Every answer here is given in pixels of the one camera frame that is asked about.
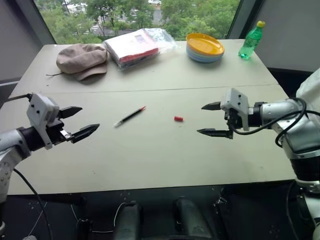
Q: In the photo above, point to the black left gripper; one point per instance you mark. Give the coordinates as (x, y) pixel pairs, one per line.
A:
(56, 132)

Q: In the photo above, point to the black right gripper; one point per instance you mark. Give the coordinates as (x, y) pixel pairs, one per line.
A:
(235, 120)

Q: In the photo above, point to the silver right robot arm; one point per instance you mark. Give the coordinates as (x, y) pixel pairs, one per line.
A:
(280, 110)

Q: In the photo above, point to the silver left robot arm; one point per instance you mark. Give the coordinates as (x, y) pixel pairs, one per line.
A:
(10, 140)

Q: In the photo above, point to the red pen cap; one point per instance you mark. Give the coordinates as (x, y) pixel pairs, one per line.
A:
(178, 119)

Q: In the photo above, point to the black pen with red tip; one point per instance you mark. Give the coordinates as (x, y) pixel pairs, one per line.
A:
(130, 116)

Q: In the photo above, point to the beige newsboy cap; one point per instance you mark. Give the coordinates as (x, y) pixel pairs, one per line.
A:
(80, 60)

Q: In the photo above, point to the pale plate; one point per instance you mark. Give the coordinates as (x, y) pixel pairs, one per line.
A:
(203, 61)

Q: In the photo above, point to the light blue plate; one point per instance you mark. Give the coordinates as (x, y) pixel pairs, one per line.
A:
(200, 56)

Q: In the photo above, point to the green plastic bottle yellow lid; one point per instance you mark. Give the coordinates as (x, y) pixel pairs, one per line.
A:
(248, 42)

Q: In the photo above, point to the clear bag of folded clothes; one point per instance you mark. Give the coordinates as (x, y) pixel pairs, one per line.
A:
(132, 48)

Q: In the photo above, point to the crumpled clear plastic bag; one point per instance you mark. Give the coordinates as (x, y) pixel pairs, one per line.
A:
(166, 37)

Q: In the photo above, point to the white cloth garment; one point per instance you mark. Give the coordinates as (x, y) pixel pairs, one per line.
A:
(310, 85)

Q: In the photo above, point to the dark rounded shape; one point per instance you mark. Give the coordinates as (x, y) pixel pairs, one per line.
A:
(128, 222)
(191, 220)

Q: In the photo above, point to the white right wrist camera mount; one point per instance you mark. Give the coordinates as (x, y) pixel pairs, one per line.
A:
(235, 98)

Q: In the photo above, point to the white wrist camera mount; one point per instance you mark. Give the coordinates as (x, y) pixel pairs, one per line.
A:
(37, 107)
(235, 98)

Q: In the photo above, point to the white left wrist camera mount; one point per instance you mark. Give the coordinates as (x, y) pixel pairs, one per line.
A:
(37, 107)

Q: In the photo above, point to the dark window frame post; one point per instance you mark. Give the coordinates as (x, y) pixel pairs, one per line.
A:
(241, 17)
(41, 22)

